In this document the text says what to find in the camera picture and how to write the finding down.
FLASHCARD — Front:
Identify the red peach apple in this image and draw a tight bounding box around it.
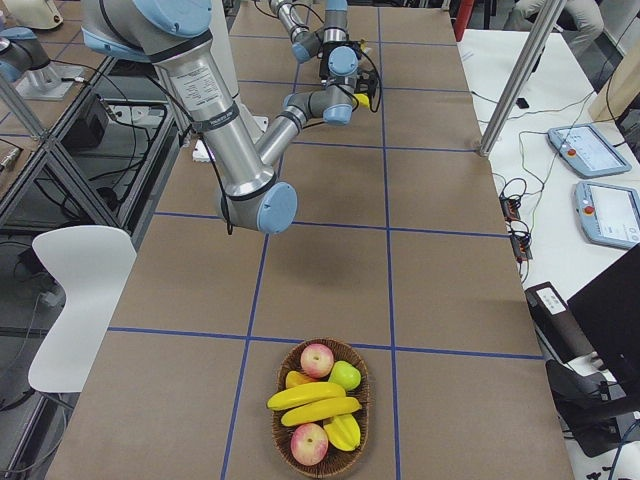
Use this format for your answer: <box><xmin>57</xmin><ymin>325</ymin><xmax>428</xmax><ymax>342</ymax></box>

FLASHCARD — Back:
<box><xmin>290</xmin><ymin>423</ymin><xmax>329</xmax><ymax>466</ymax></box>
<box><xmin>300</xmin><ymin>343</ymin><xmax>334</xmax><ymax>379</ymax></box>

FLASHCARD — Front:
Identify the white chair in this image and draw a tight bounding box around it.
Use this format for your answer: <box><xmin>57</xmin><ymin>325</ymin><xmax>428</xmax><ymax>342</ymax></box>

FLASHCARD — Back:
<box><xmin>28</xmin><ymin>225</ymin><xmax>137</xmax><ymax>393</ymax></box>

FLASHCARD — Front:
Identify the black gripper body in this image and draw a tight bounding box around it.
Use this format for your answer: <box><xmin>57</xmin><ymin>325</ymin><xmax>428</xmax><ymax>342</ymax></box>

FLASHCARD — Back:
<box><xmin>354</xmin><ymin>75</ymin><xmax>373</xmax><ymax>95</ymax></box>
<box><xmin>319</xmin><ymin>43</ymin><xmax>356</xmax><ymax>78</ymax></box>

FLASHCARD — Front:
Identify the aluminium frame post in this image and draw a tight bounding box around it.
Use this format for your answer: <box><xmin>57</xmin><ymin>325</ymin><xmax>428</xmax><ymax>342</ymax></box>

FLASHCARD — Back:
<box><xmin>477</xmin><ymin>0</ymin><xmax>566</xmax><ymax>157</ymax></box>

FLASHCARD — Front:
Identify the brown wicker fruit basket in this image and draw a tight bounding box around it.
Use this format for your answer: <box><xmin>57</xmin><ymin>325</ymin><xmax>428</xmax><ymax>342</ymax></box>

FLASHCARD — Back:
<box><xmin>266</xmin><ymin>338</ymin><xmax>371</xmax><ymax>479</ymax></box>

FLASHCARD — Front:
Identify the black monitor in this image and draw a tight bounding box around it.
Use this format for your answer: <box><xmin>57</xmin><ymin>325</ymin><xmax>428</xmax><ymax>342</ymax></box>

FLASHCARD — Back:
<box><xmin>569</xmin><ymin>246</ymin><xmax>639</xmax><ymax>393</ymax></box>

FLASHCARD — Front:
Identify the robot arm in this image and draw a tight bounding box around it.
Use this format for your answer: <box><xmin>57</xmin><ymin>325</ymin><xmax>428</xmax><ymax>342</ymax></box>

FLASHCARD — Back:
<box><xmin>82</xmin><ymin>1</ymin><xmax>363</xmax><ymax>234</ymax></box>
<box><xmin>268</xmin><ymin>0</ymin><xmax>359</xmax><ymax>80</ymax></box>

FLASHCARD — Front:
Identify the small yellow fruit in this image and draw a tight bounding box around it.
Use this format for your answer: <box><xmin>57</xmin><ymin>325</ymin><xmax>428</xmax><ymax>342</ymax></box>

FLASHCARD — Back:
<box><xmin>285</xmin><ymin>370</ymin><xmax>316</xmax><ymax>389</ymax></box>

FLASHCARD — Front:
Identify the blue teach pendant near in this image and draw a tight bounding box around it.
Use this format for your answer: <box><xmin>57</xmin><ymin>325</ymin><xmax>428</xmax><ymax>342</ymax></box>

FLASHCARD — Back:
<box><xmin>574</xmin><ymin>181</ymin><xmax>639</xmax><ymax>250</ymax></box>

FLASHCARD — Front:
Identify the blue teach pendant far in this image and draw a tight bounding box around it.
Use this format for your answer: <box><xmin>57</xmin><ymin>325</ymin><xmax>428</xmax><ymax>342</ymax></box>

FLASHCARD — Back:
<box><xmin>547</xmin><ymin>124</ymin><xmax>631</xmax><ymax>178</ymax></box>

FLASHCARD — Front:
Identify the yellow star fruit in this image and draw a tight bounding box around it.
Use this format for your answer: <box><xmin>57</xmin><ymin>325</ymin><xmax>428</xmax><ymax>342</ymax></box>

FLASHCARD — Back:
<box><xmin>323</xmin><ymin>414</ymin><xmax>361</xmax><ymax>452</ymax></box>

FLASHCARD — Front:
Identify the green apple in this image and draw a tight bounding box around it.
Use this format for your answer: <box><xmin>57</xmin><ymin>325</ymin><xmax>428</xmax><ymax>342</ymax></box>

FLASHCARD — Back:
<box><xmin>328</xmin><ymin>360</ymin><xmax>362</xmax><ymax>391</ymax></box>

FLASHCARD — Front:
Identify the blue teach pendant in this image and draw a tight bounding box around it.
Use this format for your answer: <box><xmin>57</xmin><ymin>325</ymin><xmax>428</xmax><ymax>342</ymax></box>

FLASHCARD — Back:
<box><xmin>547</xmin><ymin>124</ymin><xmax>631</xmax><ymax>178</ymax></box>
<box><xmin>574</xmin><ymin>181</ymin><xmax>639</xmax><ymax>250</ymax></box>

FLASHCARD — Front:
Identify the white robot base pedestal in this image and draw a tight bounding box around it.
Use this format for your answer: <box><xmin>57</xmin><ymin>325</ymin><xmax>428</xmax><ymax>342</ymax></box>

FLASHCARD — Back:
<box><xmin>209</xmin><ymin>1</ymin><xmax>267</xmax><ymax>143</ymax></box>

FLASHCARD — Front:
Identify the yellow banana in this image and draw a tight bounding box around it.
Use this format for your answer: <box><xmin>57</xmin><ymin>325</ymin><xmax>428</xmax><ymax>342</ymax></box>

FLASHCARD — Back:
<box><xmin>355</xmin><ymin>93</ymin><xmax>371</xmax><ymax>109</ymax></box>
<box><xmin>266</xmin><ymin>382</ymin><xmax>346</xmax><ymax>411</ymax></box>
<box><xmin>280</xmin><ymin>397</ymin><xmax>362</xmax><ymax>427</ymax></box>

